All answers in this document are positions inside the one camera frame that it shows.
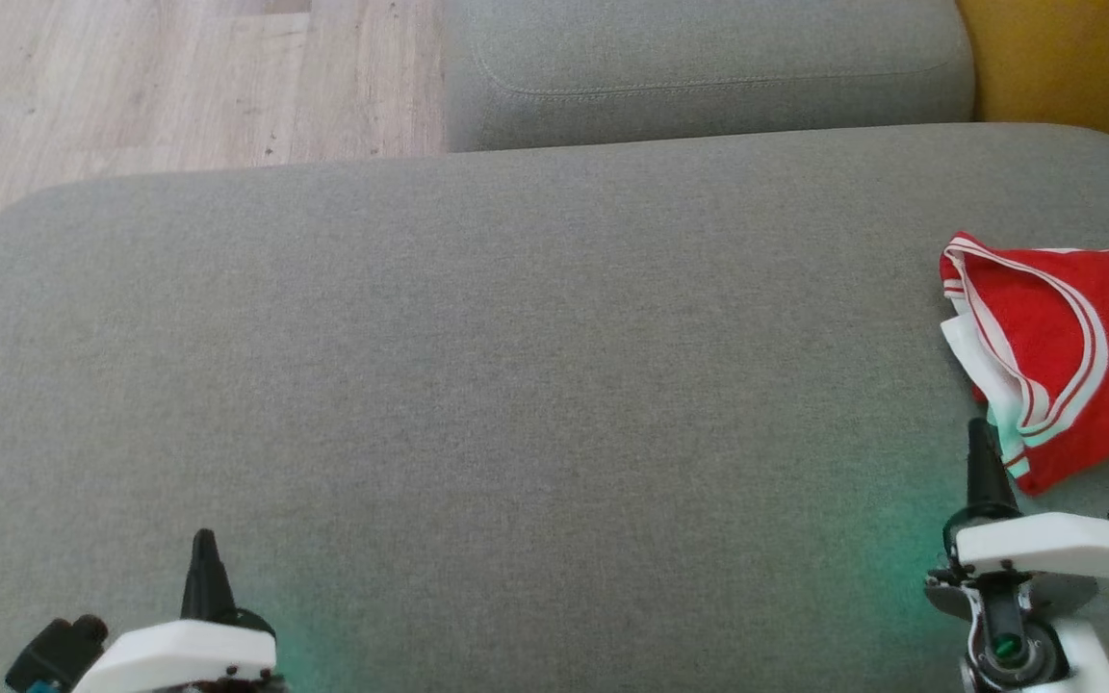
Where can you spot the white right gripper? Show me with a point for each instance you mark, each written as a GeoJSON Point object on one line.
{"type": "Point", "coordinates": [1045, 549]}

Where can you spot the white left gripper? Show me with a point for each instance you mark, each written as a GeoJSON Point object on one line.
{"type": "Point", "coordinates": [179, 654]}

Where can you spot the red white basketball jersey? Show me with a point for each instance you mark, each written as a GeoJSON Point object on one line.
{"type": "Point", "coordinates": [1074, 337]}

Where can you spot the large grey fabric sofa cushion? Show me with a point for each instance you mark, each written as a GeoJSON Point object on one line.
{"type": "Point", "coordinates": [468, 404]}

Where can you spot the yellow sofa back cushion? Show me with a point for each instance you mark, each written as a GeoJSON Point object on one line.
{"type": "Point", "coordinates": [1074, 67]}

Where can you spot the light grey sofa seat cushion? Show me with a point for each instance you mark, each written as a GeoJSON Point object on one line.
{"type": "Point", "coordinates": [709, 77]}

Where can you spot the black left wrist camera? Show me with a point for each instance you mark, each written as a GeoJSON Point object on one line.
{"type": "Point", "coordinates": [54, 654]}

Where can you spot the blue left camera connector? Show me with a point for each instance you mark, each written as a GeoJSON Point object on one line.
{"type": "Point", "coordinates": [39, 687]}

